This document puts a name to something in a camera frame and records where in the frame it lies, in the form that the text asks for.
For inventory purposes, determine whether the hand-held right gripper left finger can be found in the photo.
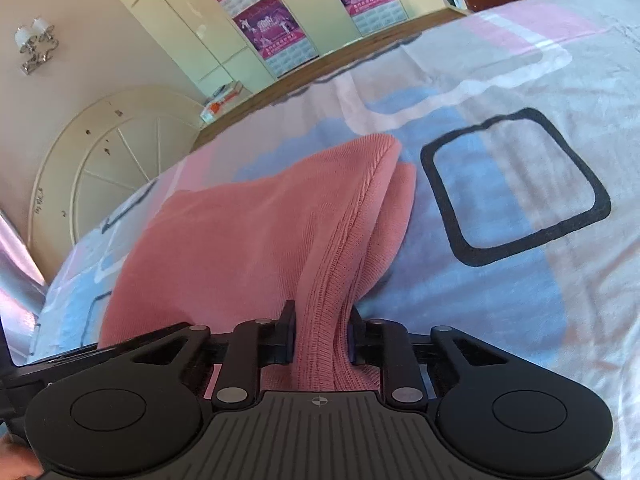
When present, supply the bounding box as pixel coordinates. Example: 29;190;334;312
130;300;297;412

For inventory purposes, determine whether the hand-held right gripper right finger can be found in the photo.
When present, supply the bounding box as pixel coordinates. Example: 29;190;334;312
347;305;507;407

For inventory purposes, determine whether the pink knit garment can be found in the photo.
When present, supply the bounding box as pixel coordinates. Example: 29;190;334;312
97;134;418;394

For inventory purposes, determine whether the person's left hand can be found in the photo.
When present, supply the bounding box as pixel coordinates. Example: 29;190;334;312
0;432;44;480

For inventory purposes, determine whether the shiny pink curtain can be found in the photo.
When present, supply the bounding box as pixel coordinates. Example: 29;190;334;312
0;210;49;367

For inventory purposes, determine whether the patterned pastel bed sheet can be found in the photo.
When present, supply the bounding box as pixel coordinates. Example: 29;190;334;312
27;0;640;480

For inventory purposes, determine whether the cream round headboard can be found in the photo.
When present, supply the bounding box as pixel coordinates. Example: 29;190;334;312
27;85;210;281

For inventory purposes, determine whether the white and orange box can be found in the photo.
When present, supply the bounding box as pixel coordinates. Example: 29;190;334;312
199;80;254;124

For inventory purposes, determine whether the cream wardrobe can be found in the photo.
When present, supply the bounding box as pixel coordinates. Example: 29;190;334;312
82;0;451;107

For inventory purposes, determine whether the silver wall lamp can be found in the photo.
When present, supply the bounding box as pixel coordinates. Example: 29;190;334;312
14;17;61;76

